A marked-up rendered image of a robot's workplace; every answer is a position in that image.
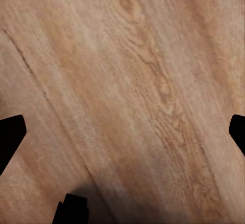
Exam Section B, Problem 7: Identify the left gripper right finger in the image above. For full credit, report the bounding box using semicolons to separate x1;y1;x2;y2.
229;114;245;156

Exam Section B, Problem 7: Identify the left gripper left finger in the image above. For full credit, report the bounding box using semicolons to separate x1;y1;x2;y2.
0;115;27;176

